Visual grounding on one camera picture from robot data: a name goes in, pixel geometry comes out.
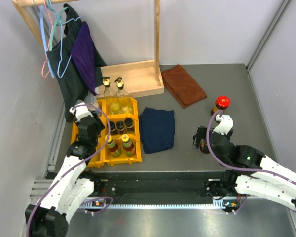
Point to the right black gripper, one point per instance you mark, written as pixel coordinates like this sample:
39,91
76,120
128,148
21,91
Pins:
201,133

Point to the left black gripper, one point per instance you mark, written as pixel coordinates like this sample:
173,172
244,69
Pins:
99,126

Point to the red lid jar front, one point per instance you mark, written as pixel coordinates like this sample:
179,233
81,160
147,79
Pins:
204,147

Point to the red lid jar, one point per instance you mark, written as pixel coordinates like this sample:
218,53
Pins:
222,103
204,147

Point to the black cap spice jar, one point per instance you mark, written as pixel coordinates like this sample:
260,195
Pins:
129,124
120,126
113,129

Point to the white salt canister front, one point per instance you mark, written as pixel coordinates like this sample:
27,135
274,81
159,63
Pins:
79,102

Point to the white salt canister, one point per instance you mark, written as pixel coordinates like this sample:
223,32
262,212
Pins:
91,99
79,102

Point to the white salt canister back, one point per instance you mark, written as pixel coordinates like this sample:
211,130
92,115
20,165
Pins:
91,99

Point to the sauce bottle yellow cap front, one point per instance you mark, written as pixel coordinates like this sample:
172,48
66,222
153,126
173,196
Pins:
113,147

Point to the sauce bottle yellow cap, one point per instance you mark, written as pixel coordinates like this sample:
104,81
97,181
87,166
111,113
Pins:
113,147
128,145

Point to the red lid jar back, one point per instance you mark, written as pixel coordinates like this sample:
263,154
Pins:
222,103

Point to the clear oil bottle gold cap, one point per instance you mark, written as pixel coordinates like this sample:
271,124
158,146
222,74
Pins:
123,97

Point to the sauce bottle yellow cap back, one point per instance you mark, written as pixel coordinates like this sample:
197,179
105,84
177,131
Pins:
128,145

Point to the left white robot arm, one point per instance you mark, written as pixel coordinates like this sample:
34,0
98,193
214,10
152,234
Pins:
51,215

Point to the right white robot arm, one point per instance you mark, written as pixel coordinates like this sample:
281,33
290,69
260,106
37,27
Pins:
250,172

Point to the yellow bin organizer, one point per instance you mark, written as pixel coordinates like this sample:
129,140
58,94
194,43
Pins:
105,156

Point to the navy blue folded cloth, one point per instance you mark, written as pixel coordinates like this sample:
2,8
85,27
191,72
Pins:
157,130

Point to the dark green hanging garment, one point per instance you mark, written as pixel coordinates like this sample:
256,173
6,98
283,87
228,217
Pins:
71,85

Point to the brown folded towel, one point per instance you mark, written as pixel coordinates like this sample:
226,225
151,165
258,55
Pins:
182,86

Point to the purple hanging cloth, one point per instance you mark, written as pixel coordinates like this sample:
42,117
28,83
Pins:
83,55

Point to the wooden clothes rack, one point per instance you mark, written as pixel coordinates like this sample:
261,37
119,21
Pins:
142,78

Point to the green clothes hanger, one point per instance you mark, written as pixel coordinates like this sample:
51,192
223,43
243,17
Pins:
57,22

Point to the pink clothes hanger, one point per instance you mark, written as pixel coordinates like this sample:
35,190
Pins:
46,67

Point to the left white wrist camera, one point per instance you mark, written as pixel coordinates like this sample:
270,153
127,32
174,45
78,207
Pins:
80,111

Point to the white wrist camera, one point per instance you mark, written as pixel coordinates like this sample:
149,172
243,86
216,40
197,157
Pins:
80,111
225,124

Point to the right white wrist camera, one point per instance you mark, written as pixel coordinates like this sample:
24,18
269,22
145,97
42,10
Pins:
225,124

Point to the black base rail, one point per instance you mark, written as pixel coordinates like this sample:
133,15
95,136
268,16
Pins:
165,187

